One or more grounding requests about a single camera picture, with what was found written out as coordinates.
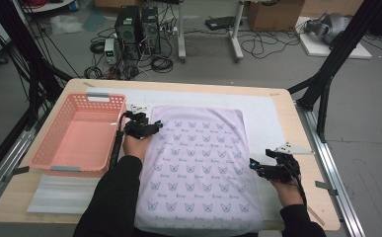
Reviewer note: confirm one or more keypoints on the grey metal bracket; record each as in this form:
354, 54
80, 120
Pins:
20, 170
325, 186

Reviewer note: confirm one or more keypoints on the person's right hand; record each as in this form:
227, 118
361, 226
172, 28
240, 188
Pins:
289, 194

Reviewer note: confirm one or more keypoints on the wide cardboard box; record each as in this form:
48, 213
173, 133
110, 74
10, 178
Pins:
333, 6

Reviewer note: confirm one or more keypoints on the pink plastic basket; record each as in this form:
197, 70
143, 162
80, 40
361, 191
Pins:
80, 98

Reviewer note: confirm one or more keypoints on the person's left hand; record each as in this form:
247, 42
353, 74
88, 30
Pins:
136, 148

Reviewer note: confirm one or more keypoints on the white bench power supply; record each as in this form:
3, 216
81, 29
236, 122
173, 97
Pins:
110, 51

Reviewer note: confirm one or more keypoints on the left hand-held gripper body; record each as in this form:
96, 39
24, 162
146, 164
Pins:
137, 128

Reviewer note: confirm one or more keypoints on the black frame strut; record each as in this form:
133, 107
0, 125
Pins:
24, 42
340, 49

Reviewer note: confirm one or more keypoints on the lilac printed towel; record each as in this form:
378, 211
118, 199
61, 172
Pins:
198, 171

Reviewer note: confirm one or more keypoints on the grey rounded machine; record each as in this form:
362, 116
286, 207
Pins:
331, 26

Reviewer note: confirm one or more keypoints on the aluminium rail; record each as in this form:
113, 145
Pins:
330, 164
4, 164

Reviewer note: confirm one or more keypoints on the flat cardboard box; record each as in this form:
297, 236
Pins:
113, 3

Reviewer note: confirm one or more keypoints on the clear plastic bag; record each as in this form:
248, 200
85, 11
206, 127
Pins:
65, 23

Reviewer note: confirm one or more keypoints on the black computer tower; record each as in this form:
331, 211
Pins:
150, 29
127, 31

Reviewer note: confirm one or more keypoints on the white desk leg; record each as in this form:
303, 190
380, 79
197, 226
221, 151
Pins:
181, 33
236, 36

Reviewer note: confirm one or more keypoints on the thin wooden stick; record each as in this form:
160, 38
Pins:
317, 217

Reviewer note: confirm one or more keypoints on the blue sheet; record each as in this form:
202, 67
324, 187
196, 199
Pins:
94, 20

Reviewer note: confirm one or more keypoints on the white power strip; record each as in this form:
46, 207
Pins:
168, 30

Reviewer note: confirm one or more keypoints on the white floor board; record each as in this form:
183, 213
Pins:
317, 47

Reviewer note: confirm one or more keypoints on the white grid mat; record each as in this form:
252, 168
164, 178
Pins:
261, 115

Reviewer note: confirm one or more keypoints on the black flat device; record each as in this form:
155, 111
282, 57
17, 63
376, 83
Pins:
221, 22

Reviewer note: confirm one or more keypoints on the large cardboard box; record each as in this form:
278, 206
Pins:
274, 15

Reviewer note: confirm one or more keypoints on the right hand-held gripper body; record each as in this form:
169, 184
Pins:
282, 169

